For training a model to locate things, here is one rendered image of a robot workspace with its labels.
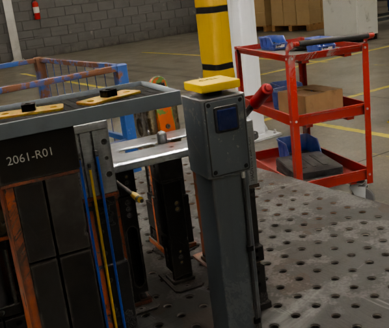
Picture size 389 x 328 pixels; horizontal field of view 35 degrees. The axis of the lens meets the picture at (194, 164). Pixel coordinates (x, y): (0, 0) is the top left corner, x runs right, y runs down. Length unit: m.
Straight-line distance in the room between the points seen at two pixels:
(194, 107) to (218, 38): 7.31
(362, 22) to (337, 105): 7.94
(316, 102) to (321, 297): 2.14
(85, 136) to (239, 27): 4.14
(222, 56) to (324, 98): 4.98
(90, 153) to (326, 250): 0.65
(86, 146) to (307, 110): 2.37
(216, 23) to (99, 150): 7.22
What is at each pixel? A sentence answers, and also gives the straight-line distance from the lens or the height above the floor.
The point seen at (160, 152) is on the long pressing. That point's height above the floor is 1.00.
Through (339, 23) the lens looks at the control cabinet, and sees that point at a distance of 11.45.
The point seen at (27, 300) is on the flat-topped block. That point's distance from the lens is 0.83.
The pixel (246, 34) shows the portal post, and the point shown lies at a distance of 5.05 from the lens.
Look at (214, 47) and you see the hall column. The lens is 8.17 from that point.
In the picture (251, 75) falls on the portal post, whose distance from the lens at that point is 5.10.
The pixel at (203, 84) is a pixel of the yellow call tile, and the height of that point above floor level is 1.16.
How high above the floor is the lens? 1.29
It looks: 16 degrees down
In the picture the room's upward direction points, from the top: 7 degrees counter-clockwise
